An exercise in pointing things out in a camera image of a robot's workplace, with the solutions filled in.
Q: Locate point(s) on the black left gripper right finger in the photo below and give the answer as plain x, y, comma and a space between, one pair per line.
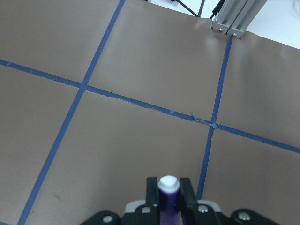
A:
188, 198

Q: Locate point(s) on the purple pen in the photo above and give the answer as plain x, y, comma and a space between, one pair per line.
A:
169, 200

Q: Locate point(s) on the aluminium frame post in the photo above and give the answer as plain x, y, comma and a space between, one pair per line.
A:
232, 17

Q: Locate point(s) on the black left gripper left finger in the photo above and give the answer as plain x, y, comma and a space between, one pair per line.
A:
152, 193

